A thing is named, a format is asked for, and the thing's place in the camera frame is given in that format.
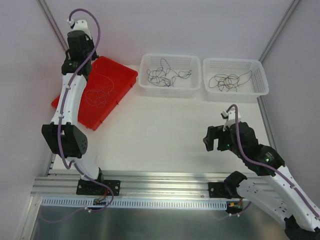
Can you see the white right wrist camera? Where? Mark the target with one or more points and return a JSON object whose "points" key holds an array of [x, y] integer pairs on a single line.
{"points": [[230, 117]]}

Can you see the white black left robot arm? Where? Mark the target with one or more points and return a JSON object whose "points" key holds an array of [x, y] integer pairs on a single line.
{"points": [[62, 134]]}

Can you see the white basket right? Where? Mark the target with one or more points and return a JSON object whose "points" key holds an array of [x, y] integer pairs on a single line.
{"points": [[234, 80]]}

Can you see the red plastic tray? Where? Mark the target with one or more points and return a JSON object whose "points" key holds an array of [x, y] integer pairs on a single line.
{"points": [[108, 82]]}

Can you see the white basket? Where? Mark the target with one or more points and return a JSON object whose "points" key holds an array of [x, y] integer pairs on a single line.
{"points": [[169, 75], [234, 80]]}

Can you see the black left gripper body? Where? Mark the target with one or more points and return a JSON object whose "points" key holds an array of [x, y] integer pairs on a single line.
{"points": [[75, 35]]}

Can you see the white basket middle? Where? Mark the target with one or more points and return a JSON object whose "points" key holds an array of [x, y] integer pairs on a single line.
{"points": [[169, 75]]}

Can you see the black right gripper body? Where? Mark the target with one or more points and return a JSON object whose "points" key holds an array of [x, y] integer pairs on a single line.
{"points": [[222, 138]]}

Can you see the white slotted cable duct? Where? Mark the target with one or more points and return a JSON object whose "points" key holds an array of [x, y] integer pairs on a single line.
{"points": [[130, 203]]}

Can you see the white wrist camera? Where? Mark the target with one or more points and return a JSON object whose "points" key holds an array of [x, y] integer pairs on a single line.
{"points": [[80, 25], [230, 117]]}

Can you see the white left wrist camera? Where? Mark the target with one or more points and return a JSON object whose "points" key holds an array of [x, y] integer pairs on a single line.
{"points": [[80, 25]]}

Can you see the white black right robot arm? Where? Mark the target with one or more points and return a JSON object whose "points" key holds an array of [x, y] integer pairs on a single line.
{"points": [[292, 209]]}

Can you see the aluminium rail base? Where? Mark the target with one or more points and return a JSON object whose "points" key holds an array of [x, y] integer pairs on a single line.
{"points": [[133, 184]]}

